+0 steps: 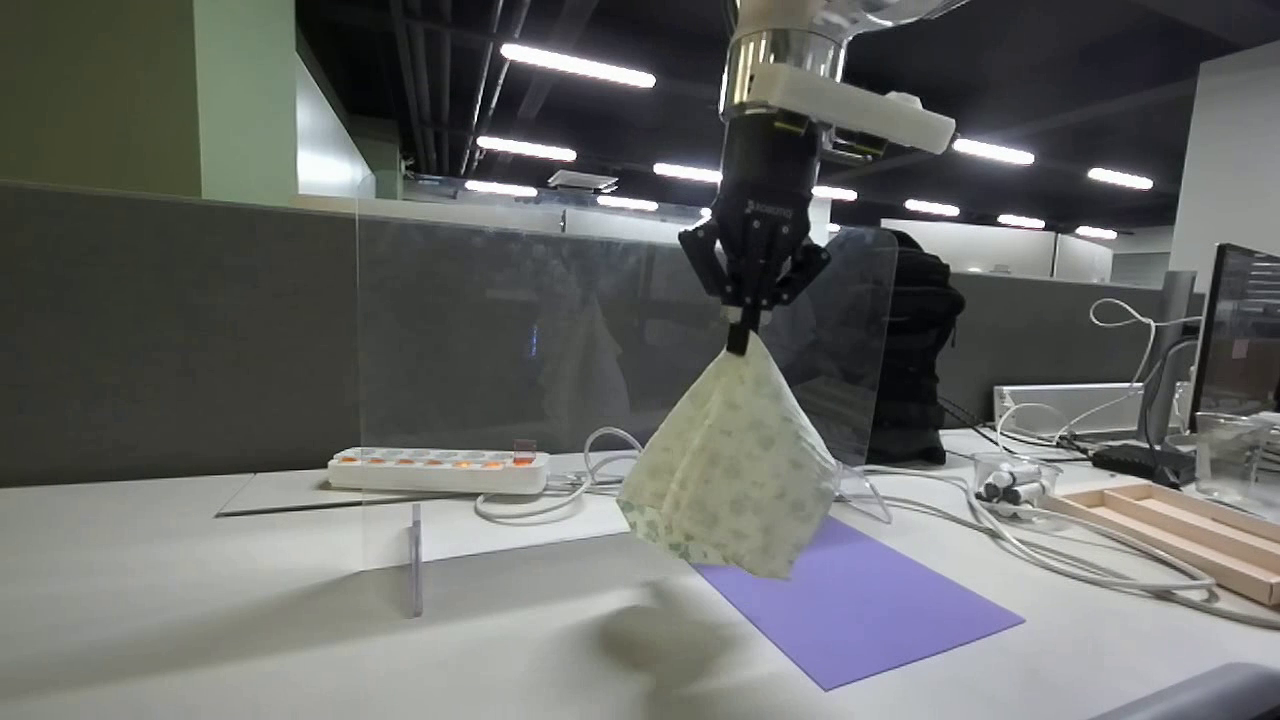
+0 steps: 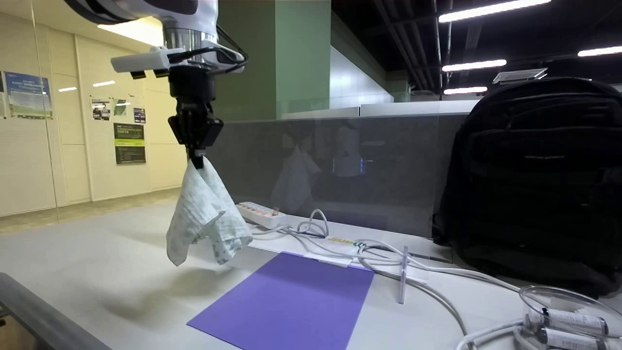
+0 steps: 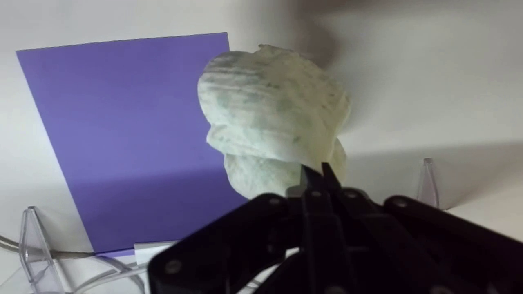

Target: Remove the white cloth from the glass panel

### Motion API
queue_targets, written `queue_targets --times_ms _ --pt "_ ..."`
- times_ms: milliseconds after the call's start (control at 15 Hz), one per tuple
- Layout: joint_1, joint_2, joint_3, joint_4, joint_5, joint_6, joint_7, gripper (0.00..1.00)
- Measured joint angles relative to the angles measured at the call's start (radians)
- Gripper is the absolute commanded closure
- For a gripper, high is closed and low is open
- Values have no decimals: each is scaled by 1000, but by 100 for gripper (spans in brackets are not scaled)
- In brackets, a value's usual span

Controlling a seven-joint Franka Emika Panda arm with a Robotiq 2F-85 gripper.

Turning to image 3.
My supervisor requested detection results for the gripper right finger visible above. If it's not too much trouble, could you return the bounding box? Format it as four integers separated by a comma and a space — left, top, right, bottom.
321, 162, 523, 294

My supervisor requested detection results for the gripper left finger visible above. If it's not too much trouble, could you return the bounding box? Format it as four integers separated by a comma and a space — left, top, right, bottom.
147, 165, 327, 294

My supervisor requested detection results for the white cloth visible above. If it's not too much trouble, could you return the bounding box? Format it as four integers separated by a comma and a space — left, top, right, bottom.
197, 44, 352, 200

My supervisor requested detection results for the purple glass panel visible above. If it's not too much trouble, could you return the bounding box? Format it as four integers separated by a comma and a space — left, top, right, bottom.
16, 32, 250, 258

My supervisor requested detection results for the clear acrylic stand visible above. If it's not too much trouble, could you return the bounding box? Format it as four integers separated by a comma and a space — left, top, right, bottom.
416, 158, 440, 209
18, 206, 66, 294

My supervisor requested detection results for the grey cable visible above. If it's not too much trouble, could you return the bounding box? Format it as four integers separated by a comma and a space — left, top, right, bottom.
0, 235, 148, 294

